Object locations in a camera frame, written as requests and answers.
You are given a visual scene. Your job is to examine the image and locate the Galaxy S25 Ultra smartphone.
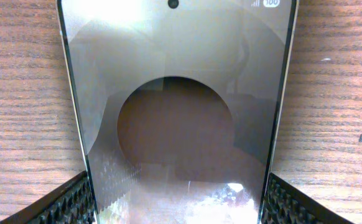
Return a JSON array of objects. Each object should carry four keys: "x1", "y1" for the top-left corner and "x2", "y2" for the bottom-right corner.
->
[{"x1": 57, "y1": 0, "x2": 298, "y2": 224}]

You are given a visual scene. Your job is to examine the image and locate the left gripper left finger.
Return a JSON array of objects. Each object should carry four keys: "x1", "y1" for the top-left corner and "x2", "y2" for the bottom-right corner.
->
[{"x1": 0, "y1": 171, "x2": 95, "y2": 224}]

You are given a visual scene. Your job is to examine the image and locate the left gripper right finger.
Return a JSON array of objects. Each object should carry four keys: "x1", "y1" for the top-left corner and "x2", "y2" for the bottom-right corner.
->
[{"x1": 260, "y1": 173, "x2": 352, "y2": 224}]

